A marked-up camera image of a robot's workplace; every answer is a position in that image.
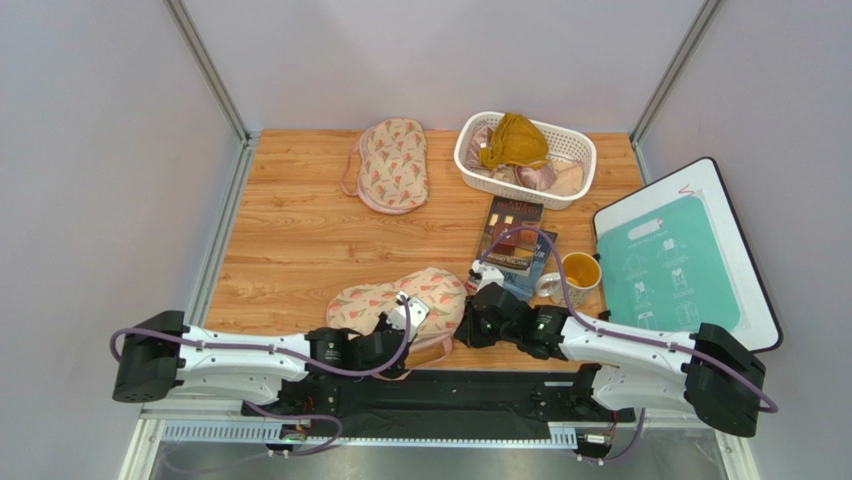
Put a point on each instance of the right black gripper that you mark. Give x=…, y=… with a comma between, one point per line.
x=485, y=301

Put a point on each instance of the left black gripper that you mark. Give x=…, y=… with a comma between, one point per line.
x=382, y=324

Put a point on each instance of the floral mesh laundry bag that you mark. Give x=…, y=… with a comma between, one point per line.
x=432, y=299

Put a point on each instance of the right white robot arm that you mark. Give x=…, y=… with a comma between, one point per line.
x=707, y=373

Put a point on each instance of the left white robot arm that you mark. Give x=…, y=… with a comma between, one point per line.
x=163, y=356

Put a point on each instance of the pink satin bra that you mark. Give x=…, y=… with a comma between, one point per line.
x=560, y=178

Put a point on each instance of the mustard yellow bra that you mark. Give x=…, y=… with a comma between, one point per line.
x=515, y=142

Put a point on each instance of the blue book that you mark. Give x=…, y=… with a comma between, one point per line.
x=522, y=286

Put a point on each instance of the dark brown book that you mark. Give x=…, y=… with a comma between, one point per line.
x=513, y=253

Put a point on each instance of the white mug yellow inside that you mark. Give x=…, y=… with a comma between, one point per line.
x=581, y=274

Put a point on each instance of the white plastic basket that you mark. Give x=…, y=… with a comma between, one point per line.
x=564, y=145

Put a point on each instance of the teal folding board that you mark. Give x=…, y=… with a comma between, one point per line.
x=664, y=271

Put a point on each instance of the white tray black rim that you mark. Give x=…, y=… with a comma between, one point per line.
x=759, y=329

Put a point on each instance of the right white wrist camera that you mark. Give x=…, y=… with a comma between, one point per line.
x=481, y=275

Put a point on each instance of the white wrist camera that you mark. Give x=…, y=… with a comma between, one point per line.
x=408, y=315
x=481, y=275

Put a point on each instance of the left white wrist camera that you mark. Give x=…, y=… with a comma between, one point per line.
x=408, y=315

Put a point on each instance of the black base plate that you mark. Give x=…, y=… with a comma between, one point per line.
x=446, y=405

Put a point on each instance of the aluminium frame rail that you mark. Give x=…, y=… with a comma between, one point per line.
x=222, y=421

